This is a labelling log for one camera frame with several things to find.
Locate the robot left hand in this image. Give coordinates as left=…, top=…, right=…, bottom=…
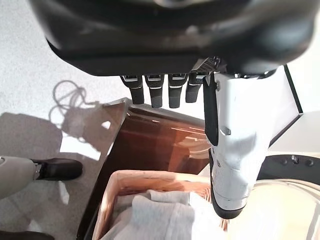
left=27, top=0, right=316, bottom=220

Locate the white garment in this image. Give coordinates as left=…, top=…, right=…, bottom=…
left=102, top=189, right=226, bottom=240

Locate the round washing machine door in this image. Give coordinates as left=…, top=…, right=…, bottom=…
left=219, top=154, right=320, bottom=240

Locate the brown wooden table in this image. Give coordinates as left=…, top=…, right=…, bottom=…
left=76, top=98, right=213, bottom=240

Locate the wicker laundry basket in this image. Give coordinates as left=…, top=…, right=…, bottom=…
left=92, top=169, right=230, bottom=240

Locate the black skirting strip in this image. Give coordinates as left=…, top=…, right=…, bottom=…
left=267, top=64, right=305, bottom=148

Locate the person's beige trouser leg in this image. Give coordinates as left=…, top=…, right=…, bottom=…
left=0, top=155, right=84, bottom=201

